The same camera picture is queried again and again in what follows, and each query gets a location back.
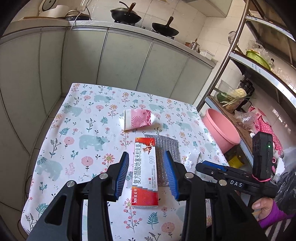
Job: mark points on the black blender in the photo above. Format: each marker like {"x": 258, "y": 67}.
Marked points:
{"x": 247, "y": 85}

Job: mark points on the red white medicine box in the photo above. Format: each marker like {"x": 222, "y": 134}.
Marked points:
{"x": 144, "y": 175}

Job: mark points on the floral bear tablecloth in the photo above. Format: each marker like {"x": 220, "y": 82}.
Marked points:
{"x": 86, "y": 137}

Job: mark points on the pink paper cup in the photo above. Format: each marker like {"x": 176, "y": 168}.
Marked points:
{"x": 136, "y": 118}

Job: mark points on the black wok with handle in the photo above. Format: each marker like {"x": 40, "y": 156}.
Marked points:
{"x": 165, "y": 30}

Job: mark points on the metal shelving rack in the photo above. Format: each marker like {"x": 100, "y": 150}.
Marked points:
{"x": 271, "y": 95}

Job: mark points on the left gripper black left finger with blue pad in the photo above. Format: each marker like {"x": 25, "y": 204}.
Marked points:
{"x": 62, "y": 220}

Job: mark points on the pink plastic basin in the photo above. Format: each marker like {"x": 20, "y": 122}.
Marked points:
{"x": 222, "y": 130}

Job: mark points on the pink polka dot plush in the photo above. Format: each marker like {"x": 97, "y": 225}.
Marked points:
{"x": 262, "y": 124}

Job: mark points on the grey kitchen cabinets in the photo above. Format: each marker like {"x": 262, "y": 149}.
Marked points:
{"x": 40, "y": 62}

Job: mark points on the person's right hand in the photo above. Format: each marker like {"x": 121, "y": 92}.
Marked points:
{"x": 262, "y": 207}

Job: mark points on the purple sleeve forearm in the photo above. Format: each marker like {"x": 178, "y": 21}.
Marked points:
{"x": 276, "y": 215}

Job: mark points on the white plastic container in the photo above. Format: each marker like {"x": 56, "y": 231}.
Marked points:
{"x": 206, "y": 54}

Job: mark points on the cauliflower and scallions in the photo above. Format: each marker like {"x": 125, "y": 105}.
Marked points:
{"x": 232, "y": 99}

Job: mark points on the clear plastic bag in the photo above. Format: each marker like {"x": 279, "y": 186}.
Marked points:
{"x": 191, "y": 161}

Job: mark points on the green plastic colander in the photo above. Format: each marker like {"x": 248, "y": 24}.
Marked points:
{"x": 257, "y": 58}

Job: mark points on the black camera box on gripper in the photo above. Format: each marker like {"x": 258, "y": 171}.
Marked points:
{"x": 262, "y": 151}

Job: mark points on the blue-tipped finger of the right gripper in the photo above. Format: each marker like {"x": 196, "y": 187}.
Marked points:
{"x": 213, "y": 165}

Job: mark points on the silver glitter pouch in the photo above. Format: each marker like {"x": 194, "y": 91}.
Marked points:
{"x": 163, "y": 144}

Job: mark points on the clear bag of nuts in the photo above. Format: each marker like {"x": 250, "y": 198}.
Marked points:
{"x": 246, "y": 120}

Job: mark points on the black wok with lid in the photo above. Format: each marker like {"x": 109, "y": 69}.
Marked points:
{"x": 125, "y": 15}

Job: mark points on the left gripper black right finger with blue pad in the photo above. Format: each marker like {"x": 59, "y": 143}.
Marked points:
{"x": 213, "y": 211}

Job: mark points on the steel kettle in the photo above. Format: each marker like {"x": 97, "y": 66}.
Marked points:
{"x": 195, "y": 46}

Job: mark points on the striped clothing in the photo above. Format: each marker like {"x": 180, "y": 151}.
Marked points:
{"x": 282, "y": 230}

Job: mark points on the white rice cooker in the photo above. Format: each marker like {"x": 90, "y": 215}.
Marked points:
{"x": 54, "y": 8}

